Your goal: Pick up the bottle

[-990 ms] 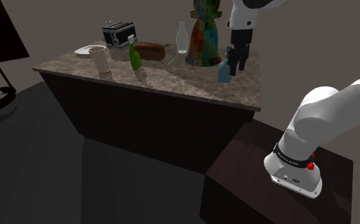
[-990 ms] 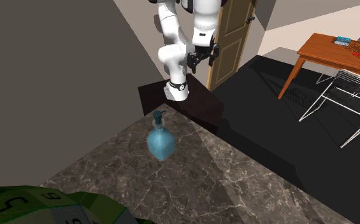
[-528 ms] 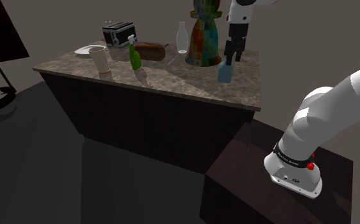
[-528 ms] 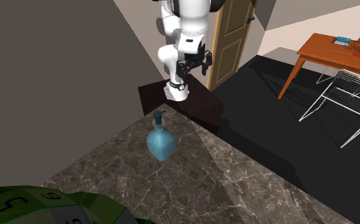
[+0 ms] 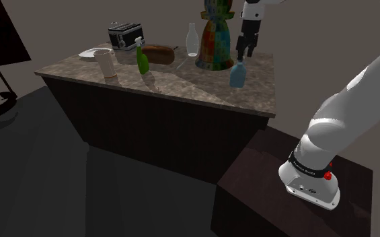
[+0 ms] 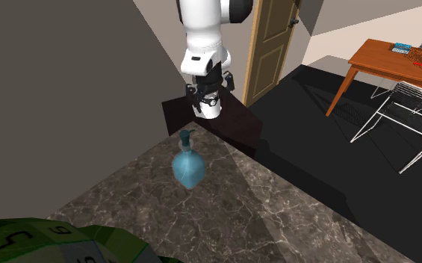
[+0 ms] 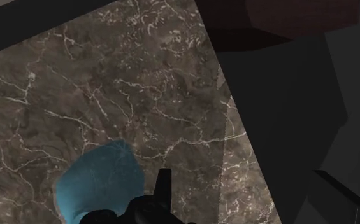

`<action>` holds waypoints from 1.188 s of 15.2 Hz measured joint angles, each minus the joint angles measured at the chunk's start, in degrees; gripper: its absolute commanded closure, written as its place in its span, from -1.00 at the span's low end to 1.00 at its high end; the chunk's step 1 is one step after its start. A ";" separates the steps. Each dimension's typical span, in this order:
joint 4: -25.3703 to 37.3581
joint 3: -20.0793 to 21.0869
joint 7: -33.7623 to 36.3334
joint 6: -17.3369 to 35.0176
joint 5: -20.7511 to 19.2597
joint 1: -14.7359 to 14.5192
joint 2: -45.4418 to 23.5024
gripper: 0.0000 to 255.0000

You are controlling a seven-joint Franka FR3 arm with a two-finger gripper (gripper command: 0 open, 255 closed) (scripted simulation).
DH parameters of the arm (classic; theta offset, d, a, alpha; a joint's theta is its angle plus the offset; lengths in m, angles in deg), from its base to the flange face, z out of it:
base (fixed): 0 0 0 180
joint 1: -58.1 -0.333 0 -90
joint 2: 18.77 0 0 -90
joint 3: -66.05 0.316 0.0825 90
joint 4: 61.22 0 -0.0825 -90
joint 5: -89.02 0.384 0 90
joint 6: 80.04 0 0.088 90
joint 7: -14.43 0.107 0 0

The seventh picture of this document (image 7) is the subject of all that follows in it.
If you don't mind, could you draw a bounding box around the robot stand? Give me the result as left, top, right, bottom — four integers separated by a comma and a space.
215, 32, 349, 224

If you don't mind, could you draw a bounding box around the blue rounded object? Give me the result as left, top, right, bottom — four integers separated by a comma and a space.
53, 138, 146, 224

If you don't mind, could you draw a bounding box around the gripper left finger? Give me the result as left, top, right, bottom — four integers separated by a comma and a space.
79, 209, 120, 224

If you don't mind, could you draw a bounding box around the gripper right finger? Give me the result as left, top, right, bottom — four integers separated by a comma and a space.
153, 168, 173, 213

